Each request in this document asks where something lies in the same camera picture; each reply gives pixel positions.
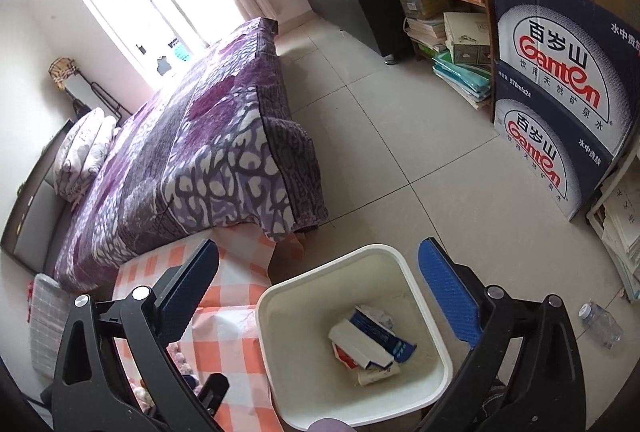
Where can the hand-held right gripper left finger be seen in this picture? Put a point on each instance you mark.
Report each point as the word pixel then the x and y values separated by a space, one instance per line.
pixel 189 284

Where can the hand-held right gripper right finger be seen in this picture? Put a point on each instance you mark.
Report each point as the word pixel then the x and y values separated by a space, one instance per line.
pixel 445 294

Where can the white plastic waste bin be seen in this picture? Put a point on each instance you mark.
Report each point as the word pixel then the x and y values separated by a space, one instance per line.
pixel 300 312

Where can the orange checkered cloth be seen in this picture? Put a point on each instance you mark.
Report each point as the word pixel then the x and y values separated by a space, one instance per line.
pixel 235 327

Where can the crumpled packets in bin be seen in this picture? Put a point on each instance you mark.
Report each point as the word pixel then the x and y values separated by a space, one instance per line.
pixel 382 337

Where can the pink plush toys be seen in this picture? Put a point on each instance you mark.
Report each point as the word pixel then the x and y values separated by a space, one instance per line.
pixel 175 367

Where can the white flat box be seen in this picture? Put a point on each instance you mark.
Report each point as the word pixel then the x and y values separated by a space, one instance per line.
pixel 352 339

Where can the small white packet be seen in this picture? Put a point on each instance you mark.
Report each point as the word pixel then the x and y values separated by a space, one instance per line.
pixel 377 374

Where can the red wrapper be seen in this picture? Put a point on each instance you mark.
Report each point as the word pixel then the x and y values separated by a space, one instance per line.
pixel 342 356

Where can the bed with purple floral blanket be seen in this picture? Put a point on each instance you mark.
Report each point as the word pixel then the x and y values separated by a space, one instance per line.
pixel 200 147

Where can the grey checked cloth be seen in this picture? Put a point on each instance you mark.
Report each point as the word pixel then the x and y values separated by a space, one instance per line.
pixel 47 322

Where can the clear plastic bottle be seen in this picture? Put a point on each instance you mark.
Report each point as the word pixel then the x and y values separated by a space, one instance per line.
pixel 602 324

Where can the folded floral quilt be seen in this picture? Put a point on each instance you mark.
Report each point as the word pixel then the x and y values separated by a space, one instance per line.
pixel 82 152

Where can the dark blue water carton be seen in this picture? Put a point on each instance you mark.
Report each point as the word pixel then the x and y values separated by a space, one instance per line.
pixel 545 157
pixel 560 42

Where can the dark bed headboard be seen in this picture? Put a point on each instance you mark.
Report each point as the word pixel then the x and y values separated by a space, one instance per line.
pixel 30 217

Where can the stack of white papers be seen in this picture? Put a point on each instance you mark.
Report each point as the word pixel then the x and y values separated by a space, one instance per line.
pixel 622 232

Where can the black metal rack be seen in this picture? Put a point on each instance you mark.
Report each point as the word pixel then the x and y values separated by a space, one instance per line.
pixel 102 97

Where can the stack of teal books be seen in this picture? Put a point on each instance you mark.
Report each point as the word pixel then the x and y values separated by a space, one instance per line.
pixel 462 80

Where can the woven basket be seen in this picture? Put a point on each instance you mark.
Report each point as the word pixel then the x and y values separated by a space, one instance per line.
pixel 61 70

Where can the white patterned box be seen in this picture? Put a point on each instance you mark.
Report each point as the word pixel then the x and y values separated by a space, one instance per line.
pixel 467 37

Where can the stack of books on shelf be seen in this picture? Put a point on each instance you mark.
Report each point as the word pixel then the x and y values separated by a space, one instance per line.
pixel 425 27

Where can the black storage ottoman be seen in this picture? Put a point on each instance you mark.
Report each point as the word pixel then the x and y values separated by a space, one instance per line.
pixel 360 7

